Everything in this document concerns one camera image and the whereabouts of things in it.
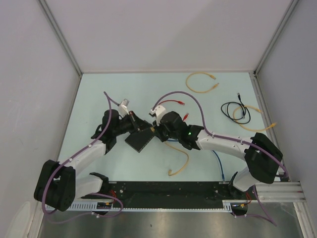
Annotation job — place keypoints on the black network switch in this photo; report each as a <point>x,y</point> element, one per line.
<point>139,140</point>

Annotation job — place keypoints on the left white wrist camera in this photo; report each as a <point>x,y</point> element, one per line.
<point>123,108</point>

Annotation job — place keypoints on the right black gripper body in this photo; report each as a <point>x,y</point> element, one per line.
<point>170,135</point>

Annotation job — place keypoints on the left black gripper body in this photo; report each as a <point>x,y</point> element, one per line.
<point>126,125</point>

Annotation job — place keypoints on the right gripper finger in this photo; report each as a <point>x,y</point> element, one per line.
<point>155,126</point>
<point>160,135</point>

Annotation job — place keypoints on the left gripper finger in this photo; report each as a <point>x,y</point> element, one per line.
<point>143,125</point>
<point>136,122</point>

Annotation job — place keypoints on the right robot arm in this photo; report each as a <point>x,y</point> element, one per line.
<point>262,157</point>

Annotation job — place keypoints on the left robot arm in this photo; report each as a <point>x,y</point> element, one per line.
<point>58,184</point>

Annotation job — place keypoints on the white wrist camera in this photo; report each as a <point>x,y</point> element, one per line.
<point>123,108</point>
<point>158,112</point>

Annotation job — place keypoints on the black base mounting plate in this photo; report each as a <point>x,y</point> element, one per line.
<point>176,194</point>

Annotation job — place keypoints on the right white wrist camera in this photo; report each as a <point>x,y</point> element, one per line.
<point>158,112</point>

